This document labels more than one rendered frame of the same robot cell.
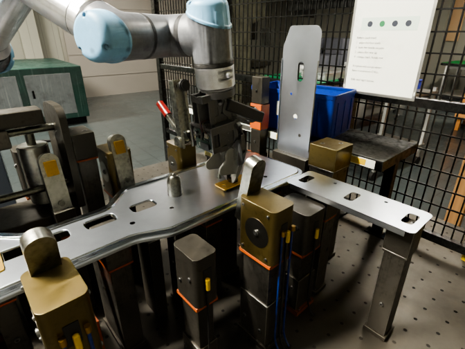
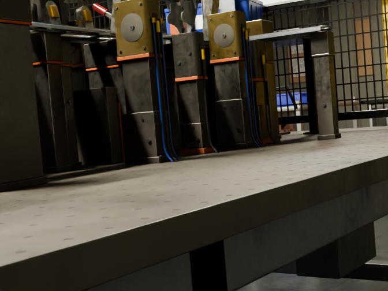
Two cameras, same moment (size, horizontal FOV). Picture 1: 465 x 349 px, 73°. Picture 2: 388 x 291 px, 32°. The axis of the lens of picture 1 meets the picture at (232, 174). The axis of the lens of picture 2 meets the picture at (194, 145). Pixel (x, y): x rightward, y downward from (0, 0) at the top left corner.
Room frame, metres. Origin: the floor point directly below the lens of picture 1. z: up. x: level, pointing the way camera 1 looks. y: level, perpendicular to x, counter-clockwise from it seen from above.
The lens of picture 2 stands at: (-1.11, 0.55, 0.79)
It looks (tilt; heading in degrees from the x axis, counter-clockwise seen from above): 3 degrees down; 343
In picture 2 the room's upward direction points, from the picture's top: 5 degrees counter-clockwise
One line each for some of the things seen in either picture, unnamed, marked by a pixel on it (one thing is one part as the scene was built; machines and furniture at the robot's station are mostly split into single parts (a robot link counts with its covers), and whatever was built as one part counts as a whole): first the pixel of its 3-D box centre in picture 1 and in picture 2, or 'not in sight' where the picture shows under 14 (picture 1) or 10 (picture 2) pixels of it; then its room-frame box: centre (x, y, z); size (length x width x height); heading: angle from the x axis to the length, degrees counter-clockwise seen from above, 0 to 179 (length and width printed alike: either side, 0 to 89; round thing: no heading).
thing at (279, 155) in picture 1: (288, 199); not in sight; (0.86, -0.17, 0.85); 0.12 x 0.03 x 0.30; 42
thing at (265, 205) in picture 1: (268, 277); (236, 81); (0.49, -0.07, 0.87); 0.12 x 0.07 x 0.35; 42
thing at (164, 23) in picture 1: (160, 36); not in sight; (0.65, 0.14, 1.32); 0.11 x 0.11 x 0.08; 62
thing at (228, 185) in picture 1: (232, 180); not in sight; (0.66, 0.00, 1.01); 0.08 x 0.04 x 0.01; 132
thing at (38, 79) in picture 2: not in sight; (37, 104); (0.33, 0.44, 0.84); 0.12 x 0.05 x 0.29; 42
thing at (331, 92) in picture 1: (300, 106); (215, 25); (1.06, -0.23, 1.09); 0.30 x 0.17 x 0.13; 49
